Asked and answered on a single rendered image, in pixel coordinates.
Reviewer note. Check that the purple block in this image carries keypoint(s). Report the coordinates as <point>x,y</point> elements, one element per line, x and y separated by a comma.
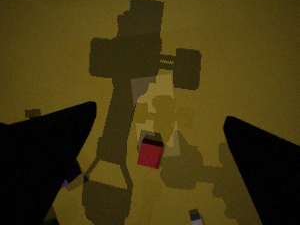
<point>74,172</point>

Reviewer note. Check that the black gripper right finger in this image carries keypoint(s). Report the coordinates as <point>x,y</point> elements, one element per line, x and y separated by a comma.
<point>270,168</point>

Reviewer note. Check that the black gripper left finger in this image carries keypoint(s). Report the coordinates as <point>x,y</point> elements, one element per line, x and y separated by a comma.
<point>36,156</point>

